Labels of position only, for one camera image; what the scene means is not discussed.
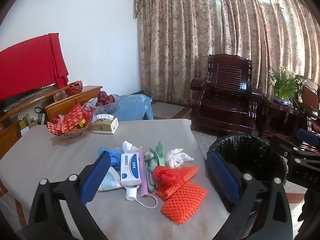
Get red plastic bag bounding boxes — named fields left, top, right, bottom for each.
left=152, top=166, right=184, bottom=188

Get blue plastic bag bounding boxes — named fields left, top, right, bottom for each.
left=97, top=147, right=125, bottom=173

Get wooden cabinet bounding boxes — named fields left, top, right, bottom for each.
left=0, top=85, right=103, bottom=155

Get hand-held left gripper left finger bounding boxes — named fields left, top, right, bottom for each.
left=28, top=151, right=112, bottom=240

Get large white tissue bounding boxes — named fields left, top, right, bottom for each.
left=165, top=148, right=194, bottom=168

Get pink plastic strip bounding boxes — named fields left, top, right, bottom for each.
left=139, top=146, right=148, bottom=197

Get bin with black bag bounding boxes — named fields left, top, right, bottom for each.
left=205, top=134, right=288, bottom=240

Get red cloth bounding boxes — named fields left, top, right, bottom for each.
left=0, top=33, right=69, bottom=100

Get green rubber gloves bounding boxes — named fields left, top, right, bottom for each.
left=144, top=141, right=166, bottom=193

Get black cable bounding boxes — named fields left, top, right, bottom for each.
left=34, top=106, right=46, bottom=122

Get potted green plant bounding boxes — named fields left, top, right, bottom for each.
left=269, top=66, right=304, bottom=105

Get bowl of red snack packets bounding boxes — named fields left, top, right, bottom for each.
left=46, top=104, right=97, bottom=139

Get white cardboard box blue label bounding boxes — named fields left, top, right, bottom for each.
left=120, top=152, right=141, bottom=187

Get red paper basket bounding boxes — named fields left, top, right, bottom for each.
left=64, top=80, right=83, bottom=96

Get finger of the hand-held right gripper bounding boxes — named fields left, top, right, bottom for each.
left=269, top=128, right=320, bottom=167

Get black television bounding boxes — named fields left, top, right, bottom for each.
left=0, top=86, right=50, bottom=111

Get white squeeze tube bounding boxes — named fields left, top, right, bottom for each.
left=125, top=185, right=139, bottom=201

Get tissue box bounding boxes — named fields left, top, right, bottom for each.
left=92, top=114, right=119, bottom=134

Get patterned beige curtain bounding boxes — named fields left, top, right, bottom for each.
left=135, top=0, right=320, bottom=105

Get blue stool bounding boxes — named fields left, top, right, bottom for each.
left=114, top=94, right=154, bottom=122

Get orange foam net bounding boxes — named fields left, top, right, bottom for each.
left=161, top=182, right=208, bottom=225
left=156, top=165, right=198, bottom=200

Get dark wooden side table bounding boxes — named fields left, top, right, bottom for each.
left=257, top=96, right=308, bottom=138

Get glass fruit bowl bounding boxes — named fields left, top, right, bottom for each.
left=86, top=94, right=123, bottom=115

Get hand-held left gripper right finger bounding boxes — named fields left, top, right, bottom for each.
left=209, top=151, right=293, bottom=240

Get dark wooden armchair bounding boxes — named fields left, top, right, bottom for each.
left=297, top=75, right=320, bottom=153
left=190, top=54, right=263, bottom=134

